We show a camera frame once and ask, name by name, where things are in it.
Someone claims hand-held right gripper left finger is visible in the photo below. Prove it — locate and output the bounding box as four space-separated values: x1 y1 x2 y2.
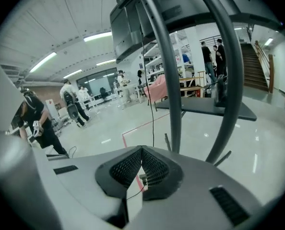
95 145 143 198

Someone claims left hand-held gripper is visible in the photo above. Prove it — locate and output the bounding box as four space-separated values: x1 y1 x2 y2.
0 54 62 230

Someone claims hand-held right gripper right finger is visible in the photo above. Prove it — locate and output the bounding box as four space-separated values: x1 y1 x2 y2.
141 145 184 201

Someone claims black cable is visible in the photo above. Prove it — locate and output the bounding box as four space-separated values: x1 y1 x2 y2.
139 23 155 148

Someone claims red and white board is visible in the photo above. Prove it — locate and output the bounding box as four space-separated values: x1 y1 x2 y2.
45 98 56 111

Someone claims grey shell backpack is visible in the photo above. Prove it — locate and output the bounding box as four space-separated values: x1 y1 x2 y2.
63 91 80 120

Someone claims white table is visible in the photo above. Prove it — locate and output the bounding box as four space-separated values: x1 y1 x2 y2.
113 83 140 103

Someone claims black folding chair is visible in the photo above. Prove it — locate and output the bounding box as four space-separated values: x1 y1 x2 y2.
137 83 147 98

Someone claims pink armchair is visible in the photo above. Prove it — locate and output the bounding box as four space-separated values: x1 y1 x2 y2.
143 75 169 106

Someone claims wooden rack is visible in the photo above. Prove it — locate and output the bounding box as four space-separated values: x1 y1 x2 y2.
179 70 207 98

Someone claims white storage shelving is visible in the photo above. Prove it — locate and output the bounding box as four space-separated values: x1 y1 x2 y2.
142 31 197 81

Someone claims black TV floor stand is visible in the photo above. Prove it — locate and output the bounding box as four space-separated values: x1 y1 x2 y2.
132 0 258 167

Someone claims staircase with wooden rail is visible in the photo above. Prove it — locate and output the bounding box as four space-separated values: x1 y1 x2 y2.
239 40 275 93

